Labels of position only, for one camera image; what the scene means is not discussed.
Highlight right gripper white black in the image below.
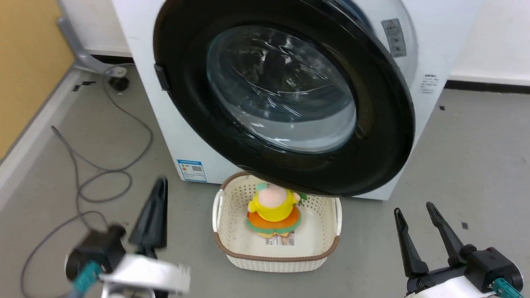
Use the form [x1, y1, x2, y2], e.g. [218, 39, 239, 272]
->
[393, 202, 524, 298]

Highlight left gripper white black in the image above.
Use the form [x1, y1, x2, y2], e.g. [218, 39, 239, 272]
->
[65, 177, 191, 298]

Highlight black round glass washer door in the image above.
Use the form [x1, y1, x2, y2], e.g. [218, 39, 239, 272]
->
[152, 0, 416, 197]

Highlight white front-load washing machine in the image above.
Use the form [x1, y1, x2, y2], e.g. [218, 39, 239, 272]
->
[111, 0, 483, 201]

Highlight grey rectangular door lock plate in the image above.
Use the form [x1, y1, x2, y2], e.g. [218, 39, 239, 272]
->
[381, 18, 407, 58]

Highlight blue energy label sticker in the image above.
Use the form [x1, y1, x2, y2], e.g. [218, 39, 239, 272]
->
[177, 159, 207, 183]

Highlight white plastic basket brown rim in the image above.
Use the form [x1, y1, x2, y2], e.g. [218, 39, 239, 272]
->
[212, 171, 343, 273]

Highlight yellow orange plush doll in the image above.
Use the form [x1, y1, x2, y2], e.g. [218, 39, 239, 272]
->
[246, 183, 308, 247]

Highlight small printed text label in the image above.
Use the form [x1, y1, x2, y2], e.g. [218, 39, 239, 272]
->
[419, 74, 440, 95]

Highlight teal left gripper cable connector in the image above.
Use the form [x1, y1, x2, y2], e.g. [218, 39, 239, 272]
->
[74, 261, 101, 293]

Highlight teal gripper cable connector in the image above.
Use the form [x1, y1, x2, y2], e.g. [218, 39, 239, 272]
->
[493, 278, 523, 298]
[74, 261, 101, 293]

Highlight teal right gripper cable connector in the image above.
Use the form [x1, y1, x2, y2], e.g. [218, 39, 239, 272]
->
[493, 278, 523, 298]

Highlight grey floor cable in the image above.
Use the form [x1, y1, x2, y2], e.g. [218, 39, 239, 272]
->
[21, 66, 154, 298]

